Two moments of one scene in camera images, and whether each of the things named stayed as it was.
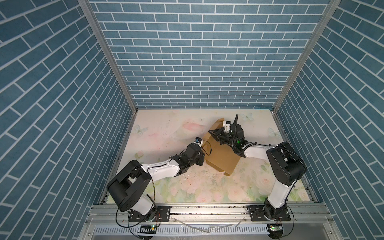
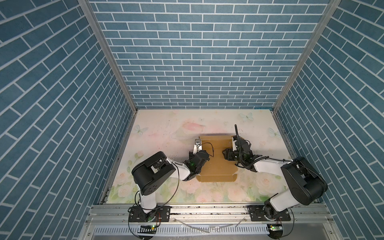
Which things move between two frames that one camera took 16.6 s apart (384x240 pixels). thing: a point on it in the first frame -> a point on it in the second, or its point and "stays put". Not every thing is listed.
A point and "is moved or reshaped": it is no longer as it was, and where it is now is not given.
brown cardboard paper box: x=222 y=157 is moved or reshaped
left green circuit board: x=148 y=229 stays put
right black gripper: x=218 y=134 -> x=228 y=154
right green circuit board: x=276 y=228 stays put
